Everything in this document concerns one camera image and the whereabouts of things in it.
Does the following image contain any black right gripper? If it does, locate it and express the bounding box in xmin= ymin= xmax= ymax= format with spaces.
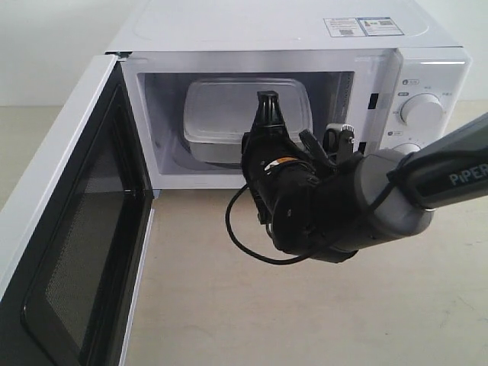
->
xmin=241 ymin=91 xmax=358 ymax=254

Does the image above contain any white lidded plastic container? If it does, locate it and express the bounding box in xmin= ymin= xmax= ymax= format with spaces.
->
xmin=183 ymin=77 xmax=313 ymax=164

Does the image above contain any white microwave door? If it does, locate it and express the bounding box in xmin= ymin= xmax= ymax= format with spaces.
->
xmin=1 ymin=54 xmax=153 ymax=365

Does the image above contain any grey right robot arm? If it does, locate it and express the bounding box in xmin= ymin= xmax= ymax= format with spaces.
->
xmin=241 ymin=91 xmax=487 ymax=263

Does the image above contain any white microwave oven body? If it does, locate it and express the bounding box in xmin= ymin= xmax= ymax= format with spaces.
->
xmin=107 ymin=1 xmax=472 ymax=190

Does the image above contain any white warning label sticker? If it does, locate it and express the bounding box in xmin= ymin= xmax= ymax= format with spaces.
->
xmin=323 ymin=18 xmax=365 ymax=37

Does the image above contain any lower white control knob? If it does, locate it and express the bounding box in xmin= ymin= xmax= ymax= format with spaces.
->
xmin=393 ymin=143 xmax=420 ymax=155

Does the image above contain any white control knob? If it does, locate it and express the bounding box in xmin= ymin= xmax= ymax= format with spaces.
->
xmin=393 ymin=143 xmax=420 ymax=155
xmin=400 ymin=93 xmax=444 ymax=126

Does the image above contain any blue energy label sticker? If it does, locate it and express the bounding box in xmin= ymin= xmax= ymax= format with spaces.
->
xmin=356 ymin=17 xmax=403 ymax=37

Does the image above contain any upper white control knob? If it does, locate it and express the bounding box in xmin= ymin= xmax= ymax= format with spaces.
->
xmin=400 ymin=93 xmax=444 ymax=126

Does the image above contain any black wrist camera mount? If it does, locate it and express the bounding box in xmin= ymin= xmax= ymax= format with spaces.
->
xmin=299 ymin=123 xmax=355 ymax=169

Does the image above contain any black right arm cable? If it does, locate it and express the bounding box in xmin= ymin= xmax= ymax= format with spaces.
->
xmin=225 ymin=150 xmax=416 ymax=265

